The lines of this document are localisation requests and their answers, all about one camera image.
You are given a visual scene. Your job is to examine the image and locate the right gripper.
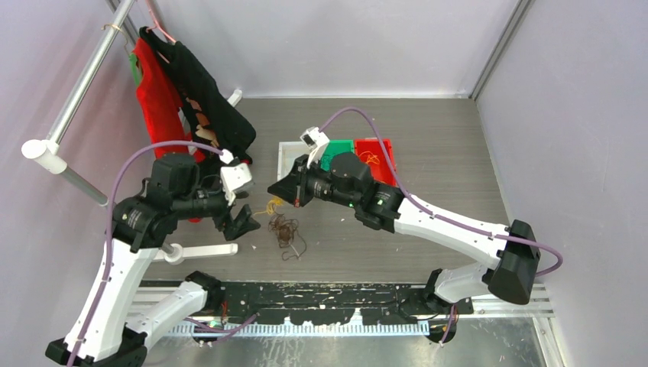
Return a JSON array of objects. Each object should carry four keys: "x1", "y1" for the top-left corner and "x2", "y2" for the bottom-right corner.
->
[{"x1": 269, "y1": 154, "x2": 359, "y2": 209}]

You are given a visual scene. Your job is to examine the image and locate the coloured cable bundle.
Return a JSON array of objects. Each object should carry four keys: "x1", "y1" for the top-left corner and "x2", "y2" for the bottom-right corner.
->
[{"x1": 267, "y1": 213, "x2": 309, "y2": 262}]

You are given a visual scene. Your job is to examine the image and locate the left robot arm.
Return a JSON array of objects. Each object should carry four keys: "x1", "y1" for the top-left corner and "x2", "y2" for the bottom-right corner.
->
[{"x1": 45, "y1": 153, "x2": 259, "y2": 366}]

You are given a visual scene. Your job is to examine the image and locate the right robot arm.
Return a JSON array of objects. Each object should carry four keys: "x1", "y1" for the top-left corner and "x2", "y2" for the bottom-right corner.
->
[{"x1": 267, "y1": 152, "x2": 540, "y2": 314}]

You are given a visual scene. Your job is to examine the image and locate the white plastic bin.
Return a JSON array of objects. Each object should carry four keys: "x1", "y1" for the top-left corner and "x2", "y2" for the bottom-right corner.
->
[{"x1": 277, "y1": 141, "x2": 309, "y2": 181}]

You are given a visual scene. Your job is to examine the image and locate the green plastic bin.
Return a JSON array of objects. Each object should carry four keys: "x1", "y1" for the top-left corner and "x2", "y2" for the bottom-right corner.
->
[{"x1": 321, "y1": 139, "x2": 355, "y2": 164}]

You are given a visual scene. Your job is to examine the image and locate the red plastic bin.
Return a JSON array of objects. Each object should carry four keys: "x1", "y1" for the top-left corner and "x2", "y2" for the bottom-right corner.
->
[{"x1": 353, "y1": 138, "x2": 397, "y2": 186}]

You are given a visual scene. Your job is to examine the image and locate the black shirt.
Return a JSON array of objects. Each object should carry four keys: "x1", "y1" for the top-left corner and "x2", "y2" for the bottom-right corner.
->
[{"x1": 139, "y1": 27, "x2": 257, "y2": 164}]

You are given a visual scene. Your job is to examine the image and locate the red shirt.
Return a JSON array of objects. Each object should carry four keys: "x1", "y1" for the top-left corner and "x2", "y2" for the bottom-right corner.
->
[{"x1": 132, "y1": 37, "x2": 209, "y2": 224}]

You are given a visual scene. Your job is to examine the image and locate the green hanger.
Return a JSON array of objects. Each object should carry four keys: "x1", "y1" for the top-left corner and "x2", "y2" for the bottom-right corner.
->
[{"x1": 128, "y1": 53, "x2": 142, "y2": 86}]

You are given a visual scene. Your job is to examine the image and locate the metal clothes rack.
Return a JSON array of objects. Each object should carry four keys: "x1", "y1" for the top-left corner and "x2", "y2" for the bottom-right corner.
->
[{"x1": 21, "y1": 0, "x2": 238, "y2": 265}]

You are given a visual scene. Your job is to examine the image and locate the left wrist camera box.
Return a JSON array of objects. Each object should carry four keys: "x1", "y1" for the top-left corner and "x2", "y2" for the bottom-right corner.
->
[{"x1": 220, "y1": 163, "x2": 254, "y2": 206}]

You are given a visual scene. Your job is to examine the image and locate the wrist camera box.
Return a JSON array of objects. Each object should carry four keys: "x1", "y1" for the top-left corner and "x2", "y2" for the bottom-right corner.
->
[
  {"x1": 300, "y1": 126, "x2": 330, "y2": 168},
  {"x1": 220, "y1": 163, "x2": 254, "y2": 206}
]

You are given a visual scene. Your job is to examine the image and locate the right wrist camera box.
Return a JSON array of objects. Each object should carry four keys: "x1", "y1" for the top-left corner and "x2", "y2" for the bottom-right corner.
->
[{"x1": 300, "y1": 126, "x2": 330, "y2": 168}]

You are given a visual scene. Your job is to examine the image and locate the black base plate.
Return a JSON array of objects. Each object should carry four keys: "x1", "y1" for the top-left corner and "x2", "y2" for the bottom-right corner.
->
[{"x1": 193, "y1": 281, "x2": 449, "y2": 326}]

